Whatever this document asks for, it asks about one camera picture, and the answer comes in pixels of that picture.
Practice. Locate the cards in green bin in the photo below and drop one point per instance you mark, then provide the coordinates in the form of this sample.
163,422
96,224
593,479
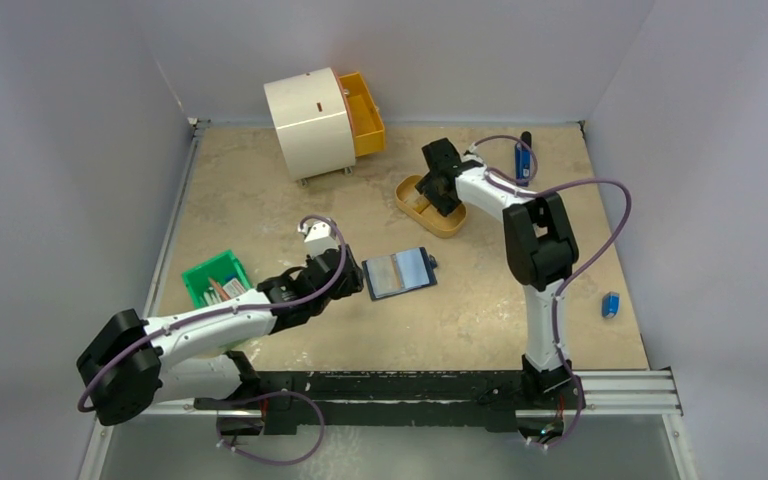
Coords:
217,292

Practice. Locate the yellow open drawer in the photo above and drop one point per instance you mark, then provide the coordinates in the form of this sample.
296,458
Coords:
368,130

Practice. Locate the aluminium frame rail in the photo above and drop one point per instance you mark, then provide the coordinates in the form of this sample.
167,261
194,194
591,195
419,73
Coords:
217,374

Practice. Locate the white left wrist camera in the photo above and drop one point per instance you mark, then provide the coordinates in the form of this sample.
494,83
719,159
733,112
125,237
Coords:
318,237

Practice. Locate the small blue box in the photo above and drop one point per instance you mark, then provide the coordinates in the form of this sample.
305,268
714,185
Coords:
610,305

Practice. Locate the white cylindrical drawer cabinet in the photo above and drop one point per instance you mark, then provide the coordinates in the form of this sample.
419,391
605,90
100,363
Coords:
311,118

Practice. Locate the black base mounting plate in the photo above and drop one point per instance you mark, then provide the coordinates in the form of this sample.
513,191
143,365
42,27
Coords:
498,401

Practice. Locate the card inside orange tray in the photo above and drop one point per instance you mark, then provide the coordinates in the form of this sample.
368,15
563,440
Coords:
416,201

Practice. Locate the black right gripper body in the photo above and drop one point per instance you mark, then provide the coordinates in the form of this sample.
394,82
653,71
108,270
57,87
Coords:
437,181

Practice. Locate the orange oval tray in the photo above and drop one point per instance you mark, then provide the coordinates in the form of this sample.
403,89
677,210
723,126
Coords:
437,224

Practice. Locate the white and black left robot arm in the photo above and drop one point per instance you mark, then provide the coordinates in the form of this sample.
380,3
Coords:
128,366

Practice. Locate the green plastic bin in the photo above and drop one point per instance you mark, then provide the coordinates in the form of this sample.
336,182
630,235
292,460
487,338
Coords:
220,267

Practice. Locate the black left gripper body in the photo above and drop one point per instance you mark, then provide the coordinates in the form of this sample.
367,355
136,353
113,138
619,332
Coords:
348,286

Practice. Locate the blue leather card holder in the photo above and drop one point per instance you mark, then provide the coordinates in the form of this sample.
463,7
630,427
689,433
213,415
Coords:
399,273

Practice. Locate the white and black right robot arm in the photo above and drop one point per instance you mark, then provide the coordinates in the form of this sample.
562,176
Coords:
541,252

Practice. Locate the blue and black stapler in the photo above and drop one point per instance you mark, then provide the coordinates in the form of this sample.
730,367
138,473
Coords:
523,158

